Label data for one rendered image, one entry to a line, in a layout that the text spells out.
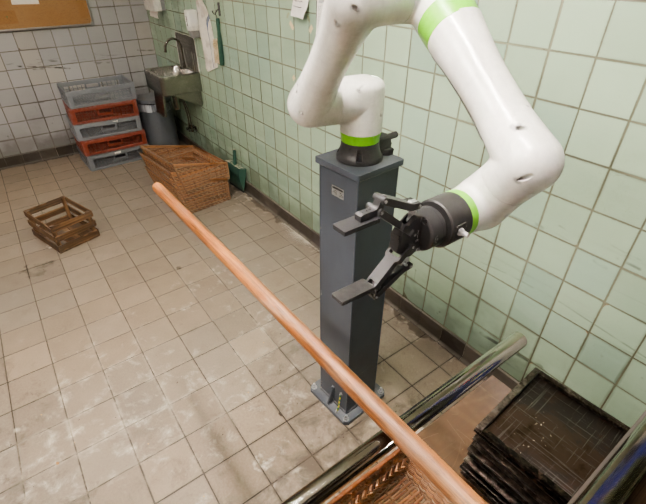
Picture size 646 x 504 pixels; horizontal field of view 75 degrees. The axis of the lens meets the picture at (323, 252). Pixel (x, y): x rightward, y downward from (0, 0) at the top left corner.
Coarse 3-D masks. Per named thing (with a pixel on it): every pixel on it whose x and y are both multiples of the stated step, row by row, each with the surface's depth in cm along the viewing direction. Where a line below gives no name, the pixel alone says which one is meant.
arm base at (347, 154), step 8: (384, 136) 136; (392, 136) 144; (344, 144) 131; (376, 144) 131; (384, 144) 136; (336, 152) 137; (344, 152) 132; (352, 152) 130; (360, 152) 130; (368, 152) 130; (376, 152) 132; (384, 152) 137; (392, 152) 138; (344, 160) 132; (352, 160) 130; (360, 160) 131; (368, 160) 130; (376, 160) 132
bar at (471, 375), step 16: (512, 336) 76; (496, 352) 73; (512, 352) 74; (464, 368) 71; (480, 368) 70; (496, 368) 72; (448, 384) 68; (464, 384) 68; (432, 400) 65; (448, 400) 66; (400, 416) 63; (416, 416) 63; (432, 416) 64; (368, 448) 59; (384, 448) 59; (336, 464) 57; (352, 464) 57; (368, 464) 58; (320, 480) 55; (336, 480) 55; (352, 480) 57; (304, 496) 53; (320, 496) 54
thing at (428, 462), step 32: (160, 192) 117; (192, 224) 103; (224, 256) 92; (256, 288) 83; (288, 320) 75; (320, 352) 69; (352, 384) 64; (384, 416) 59; (416, 448) 55; (448, 480) 52
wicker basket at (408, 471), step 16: (384, 464) 102; (400, 464) 110; (368, 480) 101; (384, 480) 109; (400, 480) 113; (416, 480) 110; (336, 496) 96; (352, 496) 100; (368, 496) 107; (384, 496) 110; (400, 496) 110; (432, 496) 106
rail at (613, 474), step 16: (640, 432) 33; (624, 448) 32; (640, 448) 32; (608, 464) 31; (624, 464) 31; (640, 464) 31; (592, 480) 31; (608, 480) 30; (624, 480) 30; (640, 480) 30; (592, 496) 29; (608, 496) 29; (624, 496) 29
